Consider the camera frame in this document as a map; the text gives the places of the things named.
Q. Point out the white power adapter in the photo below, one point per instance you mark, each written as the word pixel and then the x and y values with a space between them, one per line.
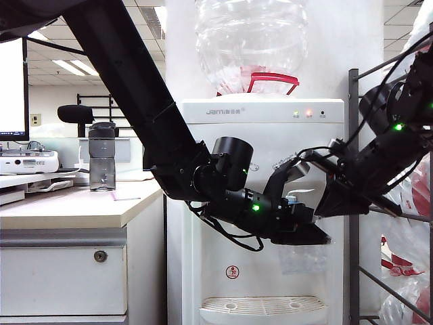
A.
pixel 81 166

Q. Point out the fluorescent ceiling light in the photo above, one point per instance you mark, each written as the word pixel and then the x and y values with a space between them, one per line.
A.
pixel 76 67

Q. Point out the white water dispenser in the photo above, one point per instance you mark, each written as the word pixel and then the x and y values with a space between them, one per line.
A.
pixel 270 135

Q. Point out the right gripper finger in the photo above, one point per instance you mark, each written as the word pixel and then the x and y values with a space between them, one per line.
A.
pixel 345 203

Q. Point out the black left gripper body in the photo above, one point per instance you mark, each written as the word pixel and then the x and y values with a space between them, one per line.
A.
pixel 294 213

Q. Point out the grey metal rack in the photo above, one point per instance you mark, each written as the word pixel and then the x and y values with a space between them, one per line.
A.
pixel 353 237

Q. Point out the white desk drawer cabinet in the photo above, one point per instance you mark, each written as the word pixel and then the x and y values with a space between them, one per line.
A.
pixel 61 281

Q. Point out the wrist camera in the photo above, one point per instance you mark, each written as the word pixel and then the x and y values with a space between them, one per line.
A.
pixel 299 167
pixel 335 149

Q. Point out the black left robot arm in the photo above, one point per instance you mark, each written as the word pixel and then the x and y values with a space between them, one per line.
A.
pixel 135 84

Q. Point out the black chair headrest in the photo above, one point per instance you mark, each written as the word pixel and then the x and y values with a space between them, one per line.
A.
pixel 74 114

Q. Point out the white drip tray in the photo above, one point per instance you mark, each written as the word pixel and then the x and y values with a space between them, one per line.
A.
pixel 264 303

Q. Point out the wall switch plate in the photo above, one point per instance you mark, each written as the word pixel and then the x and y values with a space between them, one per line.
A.
pixel 35 119

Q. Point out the round red sticker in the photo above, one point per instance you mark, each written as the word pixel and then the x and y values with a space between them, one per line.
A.
pixel 233 272

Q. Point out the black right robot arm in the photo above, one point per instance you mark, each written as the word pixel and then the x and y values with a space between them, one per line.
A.
pixel 395 152

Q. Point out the white raised desk board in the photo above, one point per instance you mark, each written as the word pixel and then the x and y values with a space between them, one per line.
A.
pixel 34 179

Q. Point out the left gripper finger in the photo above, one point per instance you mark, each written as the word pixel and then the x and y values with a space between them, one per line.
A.
pixel 304 236

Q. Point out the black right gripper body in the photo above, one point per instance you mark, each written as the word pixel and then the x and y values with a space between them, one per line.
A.
pixel 362 179

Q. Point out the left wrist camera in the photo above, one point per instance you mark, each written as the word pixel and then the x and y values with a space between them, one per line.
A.
pixel 299 167

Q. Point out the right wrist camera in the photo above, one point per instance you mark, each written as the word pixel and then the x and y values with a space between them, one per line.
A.
pixel 335 149

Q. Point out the pink paper packet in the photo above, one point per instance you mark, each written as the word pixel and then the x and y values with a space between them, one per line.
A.
pixel 126 196

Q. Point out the black computer monitor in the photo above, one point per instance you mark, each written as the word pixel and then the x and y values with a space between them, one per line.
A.
pixel 13 88

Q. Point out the grey partition panel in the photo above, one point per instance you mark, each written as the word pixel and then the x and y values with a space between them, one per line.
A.
pixel 123 149

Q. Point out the blue cold water tap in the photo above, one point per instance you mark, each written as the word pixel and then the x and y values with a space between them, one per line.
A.
pixel 297 193

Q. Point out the clear plastic mug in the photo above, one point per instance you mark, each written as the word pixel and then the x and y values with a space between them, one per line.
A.
pixel 301 260

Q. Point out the white RC transmitter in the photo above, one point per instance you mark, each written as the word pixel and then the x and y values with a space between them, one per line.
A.
pixel 30 164

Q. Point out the dark grey water bottle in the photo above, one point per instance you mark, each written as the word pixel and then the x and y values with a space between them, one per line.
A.
pixel 102 162

